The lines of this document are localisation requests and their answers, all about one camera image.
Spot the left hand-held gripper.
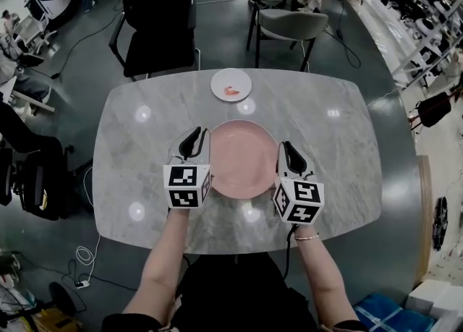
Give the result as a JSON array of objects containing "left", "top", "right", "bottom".
[{"left": 162, "top": 127, "right": 212, "bottom": 211}]

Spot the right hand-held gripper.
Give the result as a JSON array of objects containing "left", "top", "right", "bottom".
[{"left": 273, "top": 141, "right": 325, "bottom": 225}]

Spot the big pink plate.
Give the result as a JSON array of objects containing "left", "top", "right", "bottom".
[{"left": 208, "top": 119, "right": 280, "bottom": 200}]

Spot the person's right forearm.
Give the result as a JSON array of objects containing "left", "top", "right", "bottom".
[{"left": 293, "top": 224, "right": 357, "bottom": 328}]

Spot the person's left forearm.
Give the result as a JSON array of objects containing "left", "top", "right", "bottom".
[{"left": 122, "top": 209, "right": 191, "bottom": 324}]

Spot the small white plate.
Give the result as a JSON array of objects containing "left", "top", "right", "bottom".
[{"left": 211, "top": 68, "right": 252, "bottom": 102}]

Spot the grey chair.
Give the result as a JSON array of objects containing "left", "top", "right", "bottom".
[{"left": 247, "top": 7, "right": 329, "bottom": 72}]

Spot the person's black clothing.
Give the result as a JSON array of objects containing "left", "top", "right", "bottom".
[{"left": 101, "top": 254, "right": 366, "bottom": 332}]

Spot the black bag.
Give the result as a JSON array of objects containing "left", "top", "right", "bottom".
[{"left": 408, "top": 91, "right": 454, "bottom": 129}]

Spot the black office chair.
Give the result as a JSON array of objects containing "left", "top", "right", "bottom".
[{"left": 0, "top": 135, "right": 92, "bottom": 222}]

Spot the blue wrapped bundle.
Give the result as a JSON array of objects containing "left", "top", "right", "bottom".
[{"left": 353, "top": 292, "right": 438, "bottom": 332}]

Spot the white shelving rack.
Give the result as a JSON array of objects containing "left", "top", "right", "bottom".
[{"left": 347, "top": 0, "right": 463, "bottom": 89}]

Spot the white box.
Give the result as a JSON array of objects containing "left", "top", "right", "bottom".
[{"left": 404, "top": 279, "right": 463, "bottom": 326}]

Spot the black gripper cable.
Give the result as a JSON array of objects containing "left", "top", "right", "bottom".
[{"left": 284, "top": 224, "right": 297, "bottom": 281}]

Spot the white cable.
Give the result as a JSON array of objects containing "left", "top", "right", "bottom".
[{"left": 75, "top": 167, "right": 103, "bottom": 288}]

